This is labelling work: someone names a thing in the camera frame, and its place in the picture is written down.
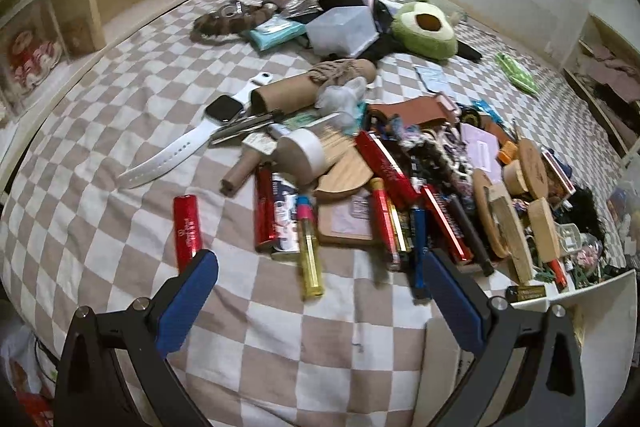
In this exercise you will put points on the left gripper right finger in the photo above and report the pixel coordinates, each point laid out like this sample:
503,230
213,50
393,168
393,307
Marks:
548,389

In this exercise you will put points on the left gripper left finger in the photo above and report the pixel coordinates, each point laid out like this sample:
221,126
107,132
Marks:
91,389

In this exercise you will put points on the yellow lighter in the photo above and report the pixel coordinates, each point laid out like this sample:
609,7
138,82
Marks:
309,259

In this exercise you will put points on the orange lighter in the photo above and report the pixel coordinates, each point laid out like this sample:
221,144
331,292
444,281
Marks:
558,273

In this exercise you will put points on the rounded wooden box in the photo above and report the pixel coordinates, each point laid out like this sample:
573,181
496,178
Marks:
542,224

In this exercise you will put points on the long wooden block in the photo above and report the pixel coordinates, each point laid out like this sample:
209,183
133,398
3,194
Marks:
511,230

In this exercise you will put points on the red lipstick tube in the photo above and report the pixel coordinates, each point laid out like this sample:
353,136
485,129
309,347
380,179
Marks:
188,237

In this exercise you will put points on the black feather puff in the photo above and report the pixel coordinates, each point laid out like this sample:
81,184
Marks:
583,213

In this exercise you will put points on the red playing card box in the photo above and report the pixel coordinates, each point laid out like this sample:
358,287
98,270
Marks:
560,188

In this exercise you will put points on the round bear coaster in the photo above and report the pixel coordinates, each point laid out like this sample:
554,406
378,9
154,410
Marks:
481,183

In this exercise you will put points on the wooden fan board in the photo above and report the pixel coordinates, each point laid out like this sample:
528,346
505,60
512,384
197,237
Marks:
347,176

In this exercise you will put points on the white smart watch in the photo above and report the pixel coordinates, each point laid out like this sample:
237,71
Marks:
227,112

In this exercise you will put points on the white tape roll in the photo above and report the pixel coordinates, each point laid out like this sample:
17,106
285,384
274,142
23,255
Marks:
300,154

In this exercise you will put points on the green checkered pouch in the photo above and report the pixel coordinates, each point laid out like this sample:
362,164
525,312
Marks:
518,76

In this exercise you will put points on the open closet shelf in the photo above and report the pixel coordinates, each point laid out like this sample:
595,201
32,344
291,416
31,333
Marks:
603,70

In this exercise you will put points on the cardboard tube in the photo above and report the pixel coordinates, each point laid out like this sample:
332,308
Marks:
290,94

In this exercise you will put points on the avocado plush toy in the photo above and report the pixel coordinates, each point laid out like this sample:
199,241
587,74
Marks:
423,29

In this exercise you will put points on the brown patterned pouch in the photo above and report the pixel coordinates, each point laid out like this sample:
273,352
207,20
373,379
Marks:
234,17

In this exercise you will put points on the teal wipes pack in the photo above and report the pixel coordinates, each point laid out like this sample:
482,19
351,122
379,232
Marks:
276,31

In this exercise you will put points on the clear plastic box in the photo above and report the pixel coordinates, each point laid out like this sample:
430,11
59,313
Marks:
345,31

